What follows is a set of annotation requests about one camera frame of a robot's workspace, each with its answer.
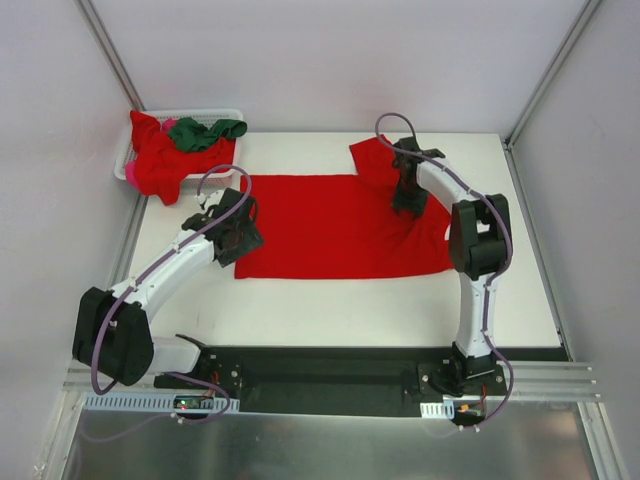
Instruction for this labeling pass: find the red t shirt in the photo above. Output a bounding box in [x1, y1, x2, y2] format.
[235, 138, 453, 280]
[130, 111, 235, 206]

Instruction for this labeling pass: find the white plastic laundry basket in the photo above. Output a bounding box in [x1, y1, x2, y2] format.
[114, 109, 247, 205]

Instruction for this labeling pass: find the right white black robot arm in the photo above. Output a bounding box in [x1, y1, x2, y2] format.
[392, 136, 513, 397]

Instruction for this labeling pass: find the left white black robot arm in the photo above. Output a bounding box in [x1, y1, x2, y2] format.
[71, 188, 264, 393]

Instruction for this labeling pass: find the red t shirt in basket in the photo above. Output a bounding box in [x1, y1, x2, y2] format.
[130, 111, 235, 206]

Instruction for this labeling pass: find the green t shirt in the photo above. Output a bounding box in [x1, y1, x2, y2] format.
[168, 117, 248, 153]

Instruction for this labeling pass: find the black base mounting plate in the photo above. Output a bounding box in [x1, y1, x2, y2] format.
[153, 345, 508, 416]

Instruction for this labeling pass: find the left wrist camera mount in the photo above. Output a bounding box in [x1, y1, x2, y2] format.
[196, 189, 225, 210]

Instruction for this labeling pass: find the right white slotted cable duct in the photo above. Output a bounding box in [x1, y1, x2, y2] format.
[420, 400, 455, 420]

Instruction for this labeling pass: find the white slotted cable duct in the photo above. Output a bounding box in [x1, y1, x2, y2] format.
[420, 400, 455, 420]
[84, 393, 240, 415]

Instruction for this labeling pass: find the left white slotted cable duct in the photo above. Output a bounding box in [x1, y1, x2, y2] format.
[84, 393, 240, 415]

